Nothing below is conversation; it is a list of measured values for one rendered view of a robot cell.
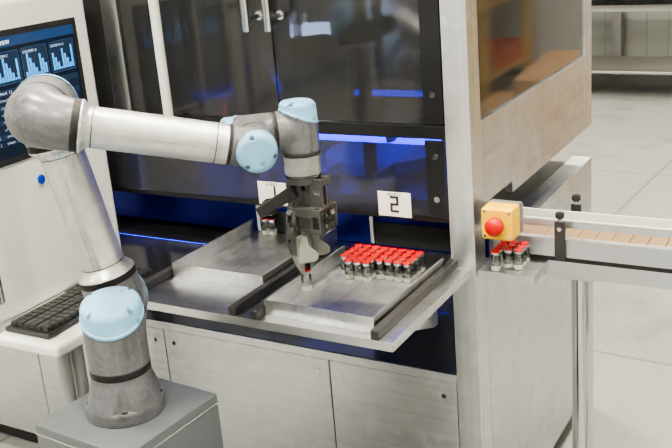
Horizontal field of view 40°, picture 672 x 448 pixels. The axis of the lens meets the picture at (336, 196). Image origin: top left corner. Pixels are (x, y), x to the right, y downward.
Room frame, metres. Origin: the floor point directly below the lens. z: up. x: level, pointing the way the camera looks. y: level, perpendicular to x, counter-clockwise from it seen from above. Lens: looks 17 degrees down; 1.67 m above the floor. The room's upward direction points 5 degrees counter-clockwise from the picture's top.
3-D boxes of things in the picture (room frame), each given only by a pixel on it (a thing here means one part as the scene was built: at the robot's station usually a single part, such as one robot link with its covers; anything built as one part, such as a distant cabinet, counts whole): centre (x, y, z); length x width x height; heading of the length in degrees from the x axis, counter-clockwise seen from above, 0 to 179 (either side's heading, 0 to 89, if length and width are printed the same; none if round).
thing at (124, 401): (1.61, 0.44, 0.84); 0.15 x 0.15 x 0.10
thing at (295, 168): (1.81, 0.06, 1.20); 0.08 x 0.08 x 0.05
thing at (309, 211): (1.80, 0.06, 1.12); 0.09 x 0.08 x 0.12; 59
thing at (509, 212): (1.95, -0.36, 1.00); 0.08 x 0.07 x 0.07; 149
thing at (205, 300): (2.00, 0.09, 0.87); 0.70 x 0.48 x 0.02; 59
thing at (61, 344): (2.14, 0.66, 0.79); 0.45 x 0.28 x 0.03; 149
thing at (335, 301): (1.87, -0.03, 0.90); 0.34 x 0.26 x 0.04; 149
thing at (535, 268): (1.97, -0.40, 0.87); 0.14 x 0.13 x 0.02; 149
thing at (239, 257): (2.15, 0.20, 0.90); 0.34 x 0.26 x 0.04; 149
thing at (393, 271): (1.95, -0.08, 0.90); 0.18 x 0.02 x 0.05; 59
